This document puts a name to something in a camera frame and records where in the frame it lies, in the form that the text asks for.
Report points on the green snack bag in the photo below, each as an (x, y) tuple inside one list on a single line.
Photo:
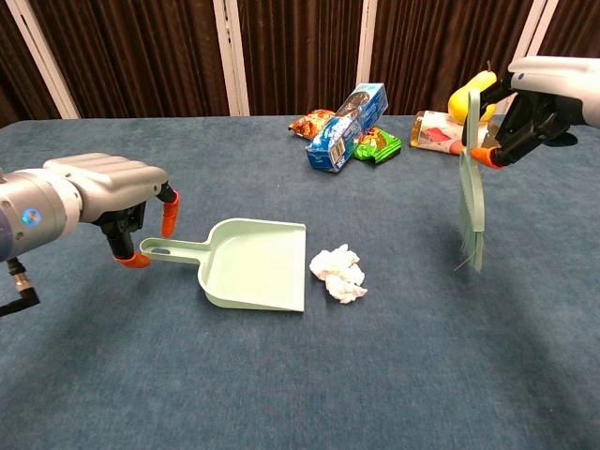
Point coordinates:
[(382, 145)]

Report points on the blue felt table mat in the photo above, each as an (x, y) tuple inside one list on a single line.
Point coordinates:
[(187, 375)]

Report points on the white frame post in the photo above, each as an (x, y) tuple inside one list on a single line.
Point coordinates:
[(230, 56), (534, 28), (366, 42), (44, 61)]

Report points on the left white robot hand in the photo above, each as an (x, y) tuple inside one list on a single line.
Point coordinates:
[(112, 183)]

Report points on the orange snack bag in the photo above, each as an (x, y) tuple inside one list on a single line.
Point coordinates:
[(309, 124)]

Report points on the yellow pear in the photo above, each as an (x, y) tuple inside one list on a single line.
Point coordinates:
[(459, 103)]

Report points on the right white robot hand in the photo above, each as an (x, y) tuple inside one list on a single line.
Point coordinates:
[(553, 84)]

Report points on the amber tea bottle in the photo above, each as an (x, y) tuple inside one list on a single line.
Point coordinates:
[(436, 133)]

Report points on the white paper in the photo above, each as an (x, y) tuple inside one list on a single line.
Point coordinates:
[(347, 290), (335, 262)]

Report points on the blue cookie box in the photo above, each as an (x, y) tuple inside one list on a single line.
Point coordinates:
[(337, 136)]

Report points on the mint green hand brush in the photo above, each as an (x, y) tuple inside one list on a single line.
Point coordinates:
[(471, 197)]

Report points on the mint green plastic dustpan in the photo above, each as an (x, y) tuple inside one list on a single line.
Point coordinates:
[(253, 267)]

